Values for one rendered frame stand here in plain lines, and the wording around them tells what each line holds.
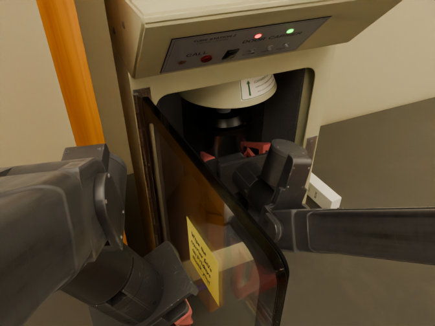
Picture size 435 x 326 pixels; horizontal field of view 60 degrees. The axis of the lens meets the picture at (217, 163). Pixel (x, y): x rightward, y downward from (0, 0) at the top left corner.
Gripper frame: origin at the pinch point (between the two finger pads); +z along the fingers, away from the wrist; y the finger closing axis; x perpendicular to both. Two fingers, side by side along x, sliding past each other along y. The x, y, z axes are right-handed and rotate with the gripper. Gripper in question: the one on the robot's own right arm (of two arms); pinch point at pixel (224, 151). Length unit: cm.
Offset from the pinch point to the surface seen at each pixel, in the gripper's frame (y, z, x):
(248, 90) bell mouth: 0.2, -9.3, -16.1
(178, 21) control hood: 15.5, -23.5, -30.9
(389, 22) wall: -71, 31, -10
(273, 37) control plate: 2.5, -19.1, -26.7
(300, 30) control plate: -0.7, -20.0, -27.4
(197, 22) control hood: 13.7, -23.3, -30.5
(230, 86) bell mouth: 2.9, -8.5, -16.9
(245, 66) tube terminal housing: 2.1, -11.7, -21.0
